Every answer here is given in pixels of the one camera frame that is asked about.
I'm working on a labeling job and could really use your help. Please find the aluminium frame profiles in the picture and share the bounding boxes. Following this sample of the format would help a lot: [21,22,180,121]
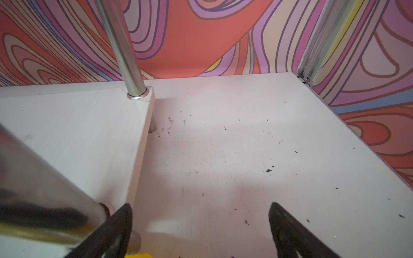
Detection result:
[297,1,363,88]

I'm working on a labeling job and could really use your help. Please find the white two-tier shelf rack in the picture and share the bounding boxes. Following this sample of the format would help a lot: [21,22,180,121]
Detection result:
[1,1,156,258]

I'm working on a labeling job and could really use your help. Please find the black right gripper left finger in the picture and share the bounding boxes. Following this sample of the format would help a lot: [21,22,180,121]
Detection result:
[65,204,133,258]

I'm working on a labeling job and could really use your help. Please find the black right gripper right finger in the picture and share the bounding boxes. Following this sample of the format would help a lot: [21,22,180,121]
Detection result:
[268,202,339,258]

